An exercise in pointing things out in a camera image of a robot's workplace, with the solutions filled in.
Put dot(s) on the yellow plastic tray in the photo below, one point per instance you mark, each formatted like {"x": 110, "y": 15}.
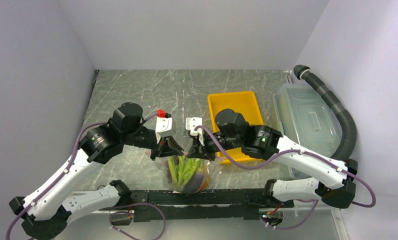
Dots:
{"x": 243, "y": 102}

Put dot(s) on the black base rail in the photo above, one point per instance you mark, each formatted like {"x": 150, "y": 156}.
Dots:
{"x": 244, "y": 203}

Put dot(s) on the purple eggplant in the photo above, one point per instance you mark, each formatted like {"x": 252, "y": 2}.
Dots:
{"x": 194, "y": 184}

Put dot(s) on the clear plastic storage box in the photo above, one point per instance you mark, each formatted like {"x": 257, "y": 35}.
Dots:
{"x": 299, "y": 113}

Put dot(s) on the clear zip top bag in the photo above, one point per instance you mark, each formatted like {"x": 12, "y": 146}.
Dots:
{"x": 214, "y": 168}

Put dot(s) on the celery stalk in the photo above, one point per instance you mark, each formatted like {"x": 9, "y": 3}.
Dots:
{"x": 180, "y": 169}

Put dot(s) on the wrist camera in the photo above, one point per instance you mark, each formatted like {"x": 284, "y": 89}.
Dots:
{"x": 165, "y": 125}
{"x": 192, "y": 126}

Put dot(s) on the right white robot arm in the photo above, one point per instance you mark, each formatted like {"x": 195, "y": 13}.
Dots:
{"x": 329, "y": 180}

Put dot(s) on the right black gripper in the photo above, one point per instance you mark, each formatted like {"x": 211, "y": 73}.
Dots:
{"x": 196, "y": 151}

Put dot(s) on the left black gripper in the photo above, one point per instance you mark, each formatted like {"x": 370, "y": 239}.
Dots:
{"x": 166, "y": 147}

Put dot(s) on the orange red fruit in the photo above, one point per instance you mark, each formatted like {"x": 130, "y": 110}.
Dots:
{"x": 206, "y": 180}

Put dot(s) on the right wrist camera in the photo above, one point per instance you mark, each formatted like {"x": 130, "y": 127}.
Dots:
{"x": 192, "y": 126}

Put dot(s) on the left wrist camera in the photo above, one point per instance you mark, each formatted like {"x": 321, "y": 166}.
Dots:
{"x": 165, "y": 125}

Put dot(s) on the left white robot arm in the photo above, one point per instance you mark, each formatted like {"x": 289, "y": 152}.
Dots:
{"x": 47, "y": 211}

